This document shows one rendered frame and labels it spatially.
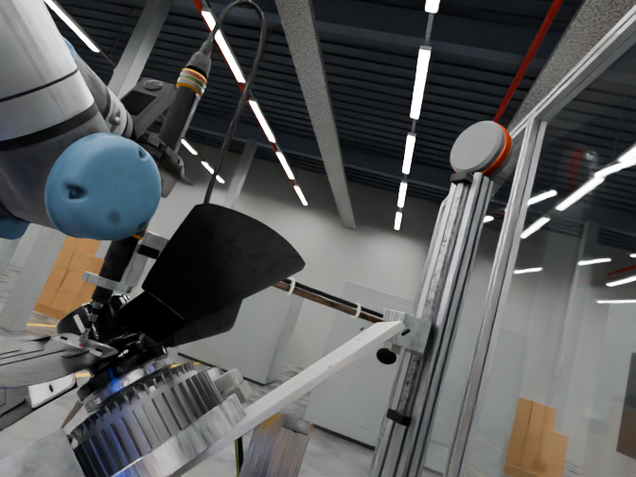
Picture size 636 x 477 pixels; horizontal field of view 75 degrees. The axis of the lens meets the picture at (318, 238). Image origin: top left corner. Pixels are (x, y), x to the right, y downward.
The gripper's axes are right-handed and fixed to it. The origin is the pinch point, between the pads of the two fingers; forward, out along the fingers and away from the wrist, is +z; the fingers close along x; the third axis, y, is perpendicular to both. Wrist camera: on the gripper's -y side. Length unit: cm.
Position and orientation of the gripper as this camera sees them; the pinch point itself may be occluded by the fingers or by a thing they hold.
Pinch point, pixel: (166, 168)
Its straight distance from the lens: 74.5
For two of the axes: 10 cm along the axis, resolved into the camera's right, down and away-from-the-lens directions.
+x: 9.5, 3.0, -0.7
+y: -3.0, 9.3, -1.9
